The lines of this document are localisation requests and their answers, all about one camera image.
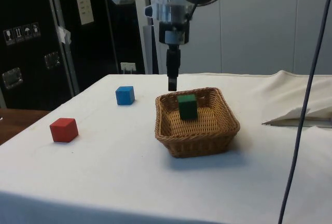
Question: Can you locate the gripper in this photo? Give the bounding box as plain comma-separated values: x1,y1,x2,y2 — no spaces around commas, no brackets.
158,21,190,92

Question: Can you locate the wicker basket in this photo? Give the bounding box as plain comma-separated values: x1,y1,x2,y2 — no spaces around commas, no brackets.
155,87,241,159

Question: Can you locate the pale grey locker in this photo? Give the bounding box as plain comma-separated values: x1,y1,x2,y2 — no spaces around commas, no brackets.
143,0,222,75
220,0,295,75
292,0,332,76

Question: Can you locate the green block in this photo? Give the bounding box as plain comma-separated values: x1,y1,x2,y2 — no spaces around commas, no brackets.
177,94,199,121

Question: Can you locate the small white stand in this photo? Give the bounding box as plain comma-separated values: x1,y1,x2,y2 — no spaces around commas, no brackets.
120,62,137,75

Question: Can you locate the blue cube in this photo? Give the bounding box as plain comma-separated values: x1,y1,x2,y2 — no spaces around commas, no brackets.
115,86,136,106

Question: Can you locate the red cube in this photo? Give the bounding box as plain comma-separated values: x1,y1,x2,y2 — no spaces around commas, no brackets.
49,117,79,143

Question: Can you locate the black cabinet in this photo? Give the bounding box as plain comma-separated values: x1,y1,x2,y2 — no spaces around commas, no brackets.
0,0,146,110

